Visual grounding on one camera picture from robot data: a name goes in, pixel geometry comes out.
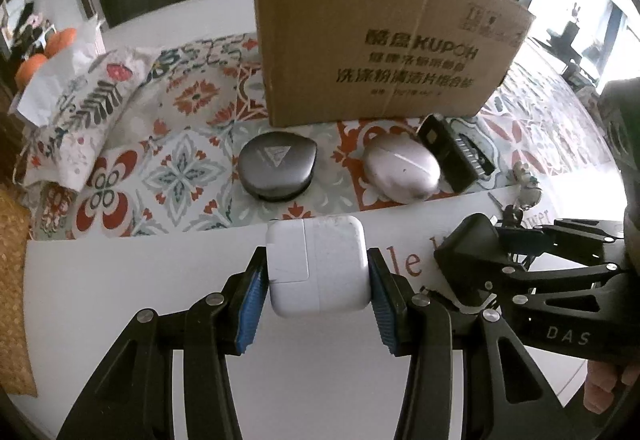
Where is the brown cardboard box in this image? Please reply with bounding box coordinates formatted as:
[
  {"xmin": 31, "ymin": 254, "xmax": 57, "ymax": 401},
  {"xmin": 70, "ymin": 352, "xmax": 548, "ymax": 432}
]
[{"xmin": 254, "ymin": 0, "xmax": 534, "ymax": 127}]

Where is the small key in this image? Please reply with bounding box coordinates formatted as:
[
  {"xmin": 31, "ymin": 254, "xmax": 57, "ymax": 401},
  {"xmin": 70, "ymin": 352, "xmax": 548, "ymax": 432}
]
[{"xmin": 487, "ymin": 192, "xmax": 524, "ymax": 228}]

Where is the woven wicker box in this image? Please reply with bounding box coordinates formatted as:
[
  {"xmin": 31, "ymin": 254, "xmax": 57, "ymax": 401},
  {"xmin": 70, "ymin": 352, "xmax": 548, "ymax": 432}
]
[{"xmin": 0, "ymin": 186, "xmax": 37, "ymax": 397}]

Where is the pink silver oval case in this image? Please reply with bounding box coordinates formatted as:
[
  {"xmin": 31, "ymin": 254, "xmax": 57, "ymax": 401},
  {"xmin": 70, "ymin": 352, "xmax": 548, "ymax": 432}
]
[{"xmin": 362, "ymin": 134, "xmax": 442, "ymax": 205}]

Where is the small astronaut figurine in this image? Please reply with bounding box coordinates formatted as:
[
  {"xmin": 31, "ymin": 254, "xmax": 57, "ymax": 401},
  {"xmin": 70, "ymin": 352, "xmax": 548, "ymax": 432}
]
[{"xmin": 512, "ymin": 162, "xmax": 542, "ymax": 212}]

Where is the dark grey earbud case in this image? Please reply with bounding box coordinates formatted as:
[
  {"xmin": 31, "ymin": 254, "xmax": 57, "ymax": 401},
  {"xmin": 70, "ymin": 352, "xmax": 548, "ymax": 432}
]
[{"xmin": 238, "ymin": 131, "xmax": 318, "ymax": 202}]

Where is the floral fabric tissue pouch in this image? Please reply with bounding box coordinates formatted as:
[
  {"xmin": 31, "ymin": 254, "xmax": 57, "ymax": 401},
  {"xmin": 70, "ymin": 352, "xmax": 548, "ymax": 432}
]
[{"xmin": 17, "ymin": 16, "xmax": 160, "ymax": 192}]

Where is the white power adapter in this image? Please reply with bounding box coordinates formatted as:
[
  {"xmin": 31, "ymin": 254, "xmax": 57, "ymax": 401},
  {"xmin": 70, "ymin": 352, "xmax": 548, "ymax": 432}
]
[{"xmin": 266, "ymin": 215, "xmax": 371, "ymax": 318}]

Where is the patterned table runner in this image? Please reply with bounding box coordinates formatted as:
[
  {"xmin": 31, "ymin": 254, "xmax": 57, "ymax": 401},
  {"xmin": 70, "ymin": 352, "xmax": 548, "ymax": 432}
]
[{"xmin": 19, "ymin": 31, "xmax": 622, "ymax": 241}]

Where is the person right hand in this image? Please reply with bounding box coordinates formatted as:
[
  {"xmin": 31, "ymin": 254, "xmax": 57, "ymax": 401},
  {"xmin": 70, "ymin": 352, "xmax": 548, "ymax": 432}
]
[{"xmin": 582, "ymin": 360, "xmax": 639, "ymax": 415}]

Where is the black clip device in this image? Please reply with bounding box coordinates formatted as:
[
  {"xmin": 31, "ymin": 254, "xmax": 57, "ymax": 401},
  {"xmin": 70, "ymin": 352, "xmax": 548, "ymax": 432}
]
[{"xmin": 416, "ymin": 114, "xmax": 496, "ymax": 193}]

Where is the black charger with cable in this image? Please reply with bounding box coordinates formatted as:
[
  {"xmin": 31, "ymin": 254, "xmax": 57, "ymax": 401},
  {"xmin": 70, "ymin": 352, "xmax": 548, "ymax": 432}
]
[{"xmin": 434, "ymin": 212, "xmax": 552, "ymax": 307}]

